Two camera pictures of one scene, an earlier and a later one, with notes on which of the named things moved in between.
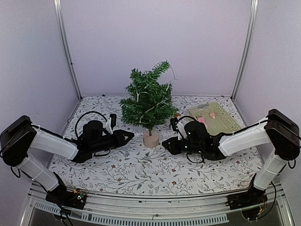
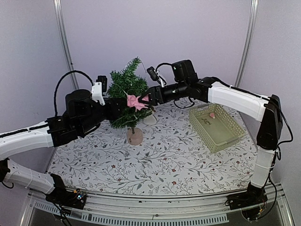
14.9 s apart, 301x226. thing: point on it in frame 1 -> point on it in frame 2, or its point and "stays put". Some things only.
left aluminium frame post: [65, 43] stays put
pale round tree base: [151, 141] -> [136, 138]
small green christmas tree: [148, 103] -> [130, 79]
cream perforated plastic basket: [222, 122] stays put
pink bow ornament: [201, 119] -> [132, 101]
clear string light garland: [167, 86] -> [126, 94]
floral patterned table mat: [133, 169] stays put
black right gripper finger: [174, 145] -> [144, 101]
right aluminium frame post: [253, 16] stays put
